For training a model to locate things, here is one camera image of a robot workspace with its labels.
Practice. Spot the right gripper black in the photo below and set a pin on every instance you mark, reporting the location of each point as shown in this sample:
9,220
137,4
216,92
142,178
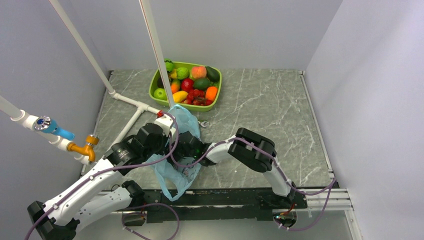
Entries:
178,157

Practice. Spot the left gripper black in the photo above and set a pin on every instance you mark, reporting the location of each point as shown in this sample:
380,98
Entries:
164,139

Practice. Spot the light blue plastic bag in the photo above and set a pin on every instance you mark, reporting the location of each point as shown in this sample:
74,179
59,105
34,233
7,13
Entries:
175,180

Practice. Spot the green fake lime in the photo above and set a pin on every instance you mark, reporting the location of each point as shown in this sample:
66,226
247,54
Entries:
202,84

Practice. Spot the fake peach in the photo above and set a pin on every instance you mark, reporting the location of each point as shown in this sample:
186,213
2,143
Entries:
198,72

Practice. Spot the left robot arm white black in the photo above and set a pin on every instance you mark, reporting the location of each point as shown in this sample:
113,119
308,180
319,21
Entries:
65,215

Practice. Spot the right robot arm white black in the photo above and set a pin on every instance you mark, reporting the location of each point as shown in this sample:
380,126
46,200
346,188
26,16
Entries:
255,151

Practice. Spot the green fake apple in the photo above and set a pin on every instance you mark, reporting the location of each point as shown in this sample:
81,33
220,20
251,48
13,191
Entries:
160,93

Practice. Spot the yellow fake mango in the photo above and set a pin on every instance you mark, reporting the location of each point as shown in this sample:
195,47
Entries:
180,96

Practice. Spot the red fake strawberry bunch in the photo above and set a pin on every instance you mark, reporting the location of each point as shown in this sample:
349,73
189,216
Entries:
197,97

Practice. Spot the orange fake carrot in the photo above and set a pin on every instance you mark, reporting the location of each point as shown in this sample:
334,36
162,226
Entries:
211,93

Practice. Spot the orange green fake fruit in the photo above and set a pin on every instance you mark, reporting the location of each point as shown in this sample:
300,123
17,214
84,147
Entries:
175,86

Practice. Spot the red fake apple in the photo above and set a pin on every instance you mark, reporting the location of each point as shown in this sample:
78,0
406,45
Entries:
187,85

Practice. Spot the green bumpy fake fruit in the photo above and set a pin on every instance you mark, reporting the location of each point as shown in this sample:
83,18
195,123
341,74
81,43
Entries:
182,73

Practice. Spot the fake avocado dark green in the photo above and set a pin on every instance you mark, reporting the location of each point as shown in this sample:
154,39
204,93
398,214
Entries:
212,74

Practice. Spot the silver wrench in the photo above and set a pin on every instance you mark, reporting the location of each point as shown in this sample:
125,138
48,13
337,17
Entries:
204,124

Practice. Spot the green plastic fruit basket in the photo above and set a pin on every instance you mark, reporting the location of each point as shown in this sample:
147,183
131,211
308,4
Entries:
172,75

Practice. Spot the orange brass faucet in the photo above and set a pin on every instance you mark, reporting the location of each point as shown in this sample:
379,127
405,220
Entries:
86,150

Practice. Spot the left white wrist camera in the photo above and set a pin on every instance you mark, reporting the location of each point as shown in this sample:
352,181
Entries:
165,121

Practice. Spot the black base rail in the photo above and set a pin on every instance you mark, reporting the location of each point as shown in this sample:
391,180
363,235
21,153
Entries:
260,204

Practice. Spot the blue handled pipe valve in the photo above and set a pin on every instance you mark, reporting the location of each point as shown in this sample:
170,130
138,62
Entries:
48,125

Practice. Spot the white pvc pipe frame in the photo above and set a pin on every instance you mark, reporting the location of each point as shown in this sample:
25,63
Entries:
44,72

